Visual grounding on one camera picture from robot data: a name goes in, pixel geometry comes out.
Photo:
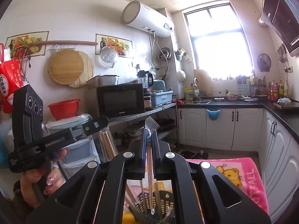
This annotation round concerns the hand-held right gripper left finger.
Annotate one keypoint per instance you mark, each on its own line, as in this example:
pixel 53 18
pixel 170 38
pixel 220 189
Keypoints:
pixel 145 154

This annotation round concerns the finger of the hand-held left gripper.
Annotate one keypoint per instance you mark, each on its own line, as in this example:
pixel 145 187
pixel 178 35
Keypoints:
pixel 97 124

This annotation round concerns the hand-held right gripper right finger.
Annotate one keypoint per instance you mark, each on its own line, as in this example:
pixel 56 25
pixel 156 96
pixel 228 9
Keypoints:
pixel 156 158

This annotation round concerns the dark green utensil basket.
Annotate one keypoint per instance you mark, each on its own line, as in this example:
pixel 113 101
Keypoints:
pixel 167 200

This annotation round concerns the person's left forearm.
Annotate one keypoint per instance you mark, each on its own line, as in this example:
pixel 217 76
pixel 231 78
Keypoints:
pixel 18 203

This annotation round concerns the hanging kitchen utensils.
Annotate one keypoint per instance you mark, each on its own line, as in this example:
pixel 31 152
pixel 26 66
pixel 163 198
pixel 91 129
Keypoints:
pixel 282 52

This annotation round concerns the person's left hand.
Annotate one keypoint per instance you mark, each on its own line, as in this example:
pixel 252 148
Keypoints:
pixel 29 184

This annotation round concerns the steel pot lid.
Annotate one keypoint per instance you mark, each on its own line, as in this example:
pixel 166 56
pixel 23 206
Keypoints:
pixel 133 130

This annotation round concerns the plastic drawer unit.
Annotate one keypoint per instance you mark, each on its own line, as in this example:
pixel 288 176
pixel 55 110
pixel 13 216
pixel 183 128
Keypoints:
pixel 77 151

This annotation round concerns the black microwave oven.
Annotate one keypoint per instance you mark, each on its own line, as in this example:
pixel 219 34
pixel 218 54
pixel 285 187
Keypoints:
pixel 121 100

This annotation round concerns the black wok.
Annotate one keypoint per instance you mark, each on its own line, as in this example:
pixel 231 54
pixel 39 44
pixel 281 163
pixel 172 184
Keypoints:
pixel 165 123

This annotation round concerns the red plastic basin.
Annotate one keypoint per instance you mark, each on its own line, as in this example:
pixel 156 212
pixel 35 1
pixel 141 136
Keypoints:
pixel 63 108

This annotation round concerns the steel shelf rack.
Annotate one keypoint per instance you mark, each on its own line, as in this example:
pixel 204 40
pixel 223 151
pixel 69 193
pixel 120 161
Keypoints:
pixel 144 116

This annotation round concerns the dark slippers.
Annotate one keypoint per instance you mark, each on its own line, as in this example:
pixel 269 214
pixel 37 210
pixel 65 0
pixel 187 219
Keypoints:
pixel 195 154

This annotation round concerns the red printed bag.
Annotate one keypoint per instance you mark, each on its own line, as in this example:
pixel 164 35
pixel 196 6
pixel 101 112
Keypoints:
pixel 10 81

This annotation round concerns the steel lidded container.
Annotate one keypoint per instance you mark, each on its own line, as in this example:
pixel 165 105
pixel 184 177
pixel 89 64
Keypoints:
pixel 102 80

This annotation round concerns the round bamboo mat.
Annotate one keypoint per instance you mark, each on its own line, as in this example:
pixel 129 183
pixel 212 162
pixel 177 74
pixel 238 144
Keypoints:
pixel 88 72

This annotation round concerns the grey-blue plastic box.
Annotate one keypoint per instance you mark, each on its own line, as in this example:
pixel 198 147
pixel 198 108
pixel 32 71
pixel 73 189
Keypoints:
pixel 161 96

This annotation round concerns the black blender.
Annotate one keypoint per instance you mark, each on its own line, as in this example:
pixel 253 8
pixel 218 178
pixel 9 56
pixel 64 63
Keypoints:
pixel 144 84

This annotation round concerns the round bamboo board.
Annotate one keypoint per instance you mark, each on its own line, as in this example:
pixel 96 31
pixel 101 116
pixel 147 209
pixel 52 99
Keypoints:
pixel 66 66

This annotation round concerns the white round lid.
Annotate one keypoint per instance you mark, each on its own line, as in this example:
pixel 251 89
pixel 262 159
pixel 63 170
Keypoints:
pixel 108 56

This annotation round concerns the steel sink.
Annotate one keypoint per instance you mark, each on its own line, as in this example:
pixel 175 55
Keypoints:
pixel 198 102

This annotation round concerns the blue hanging bin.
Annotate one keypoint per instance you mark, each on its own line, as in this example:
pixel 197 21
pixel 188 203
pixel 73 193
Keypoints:
pixel 213 114

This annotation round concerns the wooden rolling pin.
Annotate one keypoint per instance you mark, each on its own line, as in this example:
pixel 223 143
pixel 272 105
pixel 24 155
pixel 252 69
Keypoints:
pixel 58 43

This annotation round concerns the white hanging colander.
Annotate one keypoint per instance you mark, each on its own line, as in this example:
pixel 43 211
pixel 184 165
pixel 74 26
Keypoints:
pixel 181 77

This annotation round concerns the pink printed blanket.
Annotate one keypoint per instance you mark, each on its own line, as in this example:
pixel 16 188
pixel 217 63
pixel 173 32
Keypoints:
pixel 243 175

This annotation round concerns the pale cutting board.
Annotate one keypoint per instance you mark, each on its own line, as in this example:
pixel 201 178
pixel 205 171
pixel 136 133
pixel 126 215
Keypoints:
pixel 203 81

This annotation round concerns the black countertop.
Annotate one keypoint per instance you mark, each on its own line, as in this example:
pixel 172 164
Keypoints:
pixel 233 103

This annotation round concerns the small bowl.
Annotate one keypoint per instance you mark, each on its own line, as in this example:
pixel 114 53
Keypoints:
pixel 233 97

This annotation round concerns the green hanging holder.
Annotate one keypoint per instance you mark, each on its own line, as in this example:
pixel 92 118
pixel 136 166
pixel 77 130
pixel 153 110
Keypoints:
pixel 181 54

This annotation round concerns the white plate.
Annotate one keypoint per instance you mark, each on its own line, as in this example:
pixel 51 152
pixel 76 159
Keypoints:
pixel 251 99

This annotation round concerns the blue knife holder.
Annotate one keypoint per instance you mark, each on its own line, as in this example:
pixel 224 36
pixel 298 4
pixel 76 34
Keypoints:
pixel 243 87

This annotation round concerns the white water heater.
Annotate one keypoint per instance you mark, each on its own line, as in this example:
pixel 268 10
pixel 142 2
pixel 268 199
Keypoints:
pixel 149 18

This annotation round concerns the black dish rack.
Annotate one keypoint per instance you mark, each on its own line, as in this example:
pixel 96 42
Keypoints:
pixel 258 88

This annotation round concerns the window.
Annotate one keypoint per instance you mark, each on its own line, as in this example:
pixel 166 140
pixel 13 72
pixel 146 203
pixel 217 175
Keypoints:
pixel 219 46

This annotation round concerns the row of condiment bottles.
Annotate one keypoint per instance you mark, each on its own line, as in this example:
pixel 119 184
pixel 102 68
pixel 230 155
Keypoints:
pixel 278 91

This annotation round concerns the white cloth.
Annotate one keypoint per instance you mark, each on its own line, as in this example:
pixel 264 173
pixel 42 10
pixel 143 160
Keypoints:
pixel 283 100

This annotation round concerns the black induction cooker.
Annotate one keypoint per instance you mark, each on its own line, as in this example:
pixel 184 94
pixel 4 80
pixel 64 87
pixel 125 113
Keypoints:
pixel 287 105

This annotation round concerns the grey round fan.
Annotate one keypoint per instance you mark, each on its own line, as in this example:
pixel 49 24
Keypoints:
pixel 264 62

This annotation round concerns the range hood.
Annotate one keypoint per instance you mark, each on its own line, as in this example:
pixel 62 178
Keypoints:
pixel 282 16

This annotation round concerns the fruit wall poster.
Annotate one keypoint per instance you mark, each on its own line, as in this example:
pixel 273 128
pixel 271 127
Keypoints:
pixel 25 43
pixel 123 44

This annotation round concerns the wall power socket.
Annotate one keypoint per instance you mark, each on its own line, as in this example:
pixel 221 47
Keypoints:
pixel 290 69

